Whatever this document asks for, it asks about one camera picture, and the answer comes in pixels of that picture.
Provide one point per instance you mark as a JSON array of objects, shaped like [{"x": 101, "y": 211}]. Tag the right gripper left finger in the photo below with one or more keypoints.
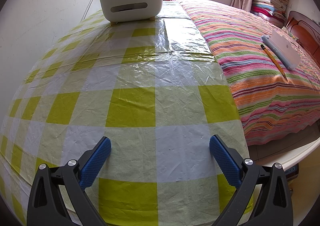
[{"x": 46, "y": 205}]

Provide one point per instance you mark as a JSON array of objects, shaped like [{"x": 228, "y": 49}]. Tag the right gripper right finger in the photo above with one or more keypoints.
[{"x": 273, "y": 205}]

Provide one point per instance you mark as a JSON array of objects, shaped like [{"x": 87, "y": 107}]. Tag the white plastic trash bin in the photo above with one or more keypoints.
[{"x": 290, "y": 158}]

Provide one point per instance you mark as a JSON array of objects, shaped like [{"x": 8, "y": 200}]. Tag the striped bed cover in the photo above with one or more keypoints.
[{"x": 269, "y": 106}]

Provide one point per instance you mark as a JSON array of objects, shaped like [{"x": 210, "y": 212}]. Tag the yellow pencil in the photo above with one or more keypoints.
[{"x": 274, "y": 61}]

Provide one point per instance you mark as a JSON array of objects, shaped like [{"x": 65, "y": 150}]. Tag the grey blue notebook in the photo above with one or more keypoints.
[{"x": 282, "y": 48}]

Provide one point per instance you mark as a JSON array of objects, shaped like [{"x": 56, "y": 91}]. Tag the wooden headboard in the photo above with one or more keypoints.
[{"x": 307, "y": 32}]

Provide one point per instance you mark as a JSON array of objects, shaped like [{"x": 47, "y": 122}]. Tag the white tissue organizer box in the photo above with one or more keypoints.
[{"x": 116, "y": 11}]

